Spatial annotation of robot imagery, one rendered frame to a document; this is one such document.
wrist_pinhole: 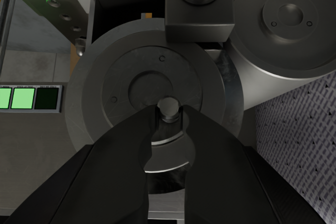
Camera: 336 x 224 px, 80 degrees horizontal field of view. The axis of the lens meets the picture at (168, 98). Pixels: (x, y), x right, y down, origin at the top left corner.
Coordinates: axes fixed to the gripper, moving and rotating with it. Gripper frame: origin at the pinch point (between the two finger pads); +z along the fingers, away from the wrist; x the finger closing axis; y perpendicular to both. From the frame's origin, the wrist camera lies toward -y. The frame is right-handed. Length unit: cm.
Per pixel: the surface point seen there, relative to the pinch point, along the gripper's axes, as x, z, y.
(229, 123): 4.6, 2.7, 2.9
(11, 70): -237, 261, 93
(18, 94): -39, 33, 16
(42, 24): -151, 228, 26
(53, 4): -23.3, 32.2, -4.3
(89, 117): -6.3, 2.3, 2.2
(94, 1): -7.3, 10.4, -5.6
